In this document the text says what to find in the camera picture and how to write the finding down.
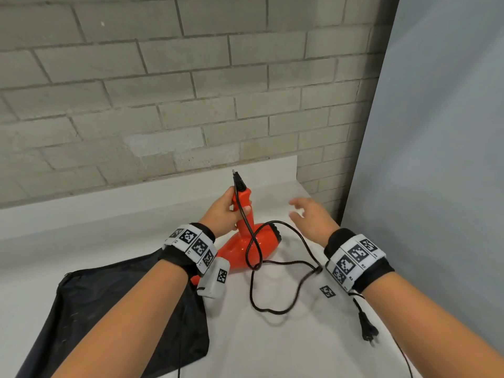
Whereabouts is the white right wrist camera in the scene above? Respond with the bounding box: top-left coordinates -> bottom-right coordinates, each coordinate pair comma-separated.
317,271 -> 351,302

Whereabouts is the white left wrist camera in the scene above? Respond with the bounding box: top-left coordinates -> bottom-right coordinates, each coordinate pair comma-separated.
196,257 -> 231,300

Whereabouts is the thin black right camera cable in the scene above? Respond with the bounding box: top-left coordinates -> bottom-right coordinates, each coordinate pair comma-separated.
393,338 -> 414,378

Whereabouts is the wristband with marker tiles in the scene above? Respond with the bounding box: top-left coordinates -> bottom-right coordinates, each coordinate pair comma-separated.
323,228 -> 395,294
159,223 -> 217,278

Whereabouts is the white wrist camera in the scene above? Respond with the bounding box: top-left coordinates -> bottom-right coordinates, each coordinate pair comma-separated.
317,271 -> 351,302
196,257 -> 231,300

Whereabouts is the black power cord with plug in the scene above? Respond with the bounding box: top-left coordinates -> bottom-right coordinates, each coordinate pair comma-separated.
231,170 -> 380,347

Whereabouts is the person's left forearm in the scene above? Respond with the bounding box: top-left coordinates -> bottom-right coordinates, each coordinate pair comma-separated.
51,259 -> 190,378

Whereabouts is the left wristband with marker tiles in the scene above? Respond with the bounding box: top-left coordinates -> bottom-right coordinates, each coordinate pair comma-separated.
159,223 -> 217,278

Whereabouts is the red hair dryer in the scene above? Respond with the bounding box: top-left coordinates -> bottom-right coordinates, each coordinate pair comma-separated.
190,186 -> 282,286

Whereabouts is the black fabric drawstring bag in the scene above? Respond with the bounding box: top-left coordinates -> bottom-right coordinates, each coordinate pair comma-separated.
15,247 -> 211,378

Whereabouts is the right wristband with marker tiles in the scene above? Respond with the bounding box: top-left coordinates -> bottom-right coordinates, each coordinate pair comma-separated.
323,228 -> 395,294

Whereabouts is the person's right hand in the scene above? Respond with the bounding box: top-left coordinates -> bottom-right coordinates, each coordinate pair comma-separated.
288,197 -> 340,248

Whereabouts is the person's left hand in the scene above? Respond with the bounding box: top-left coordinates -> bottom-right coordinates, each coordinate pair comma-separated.
198,186 -> 253,239

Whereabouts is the person's right forearm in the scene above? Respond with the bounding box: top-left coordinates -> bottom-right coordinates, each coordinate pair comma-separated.
364,271 -> 504,378

